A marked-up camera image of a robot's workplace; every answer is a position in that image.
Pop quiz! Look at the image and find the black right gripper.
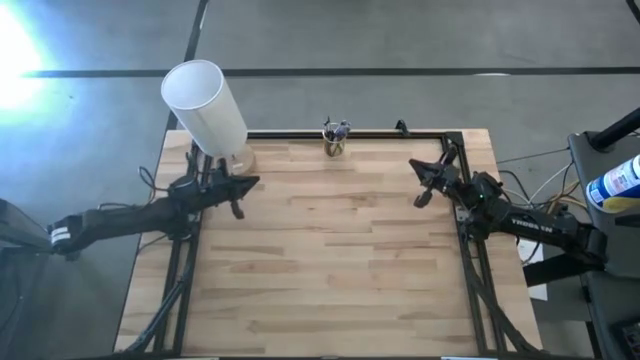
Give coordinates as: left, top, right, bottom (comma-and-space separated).
409, 145, 474, 209

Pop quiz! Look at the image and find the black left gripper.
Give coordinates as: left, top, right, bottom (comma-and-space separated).
197, 158, 261, 220

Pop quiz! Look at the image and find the clear brush holder cup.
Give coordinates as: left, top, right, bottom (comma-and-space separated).
322, 129, 347, 158

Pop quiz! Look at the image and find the white shade wooden base lamp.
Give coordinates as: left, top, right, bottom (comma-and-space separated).
159, 59, 257, 176

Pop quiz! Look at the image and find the white paper sheet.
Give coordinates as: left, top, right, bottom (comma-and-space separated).
517, 238, 549, 301

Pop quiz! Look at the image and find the blue white spray can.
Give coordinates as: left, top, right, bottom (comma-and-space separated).
587, 153, 640, 214

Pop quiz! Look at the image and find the black pole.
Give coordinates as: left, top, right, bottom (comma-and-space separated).
589, 105, 640, 151

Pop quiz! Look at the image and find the grey cart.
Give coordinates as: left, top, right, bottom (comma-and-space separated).
567, 130, 640, 360

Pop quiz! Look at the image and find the black stand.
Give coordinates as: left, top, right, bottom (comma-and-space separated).
0, 197, 84, 360

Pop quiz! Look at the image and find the black metal table frame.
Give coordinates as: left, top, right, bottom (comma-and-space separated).
124, 130, 541, 356

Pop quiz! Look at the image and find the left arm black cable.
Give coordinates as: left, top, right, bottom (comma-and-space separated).
137, 164, 174, 194

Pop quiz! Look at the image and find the white cable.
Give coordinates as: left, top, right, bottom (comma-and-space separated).
527, 162, 574, 204

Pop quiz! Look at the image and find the yellow cable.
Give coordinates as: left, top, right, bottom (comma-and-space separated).
544, 194, 587, 214

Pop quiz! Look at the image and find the black strap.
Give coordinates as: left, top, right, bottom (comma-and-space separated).
522, 252, 606, 288

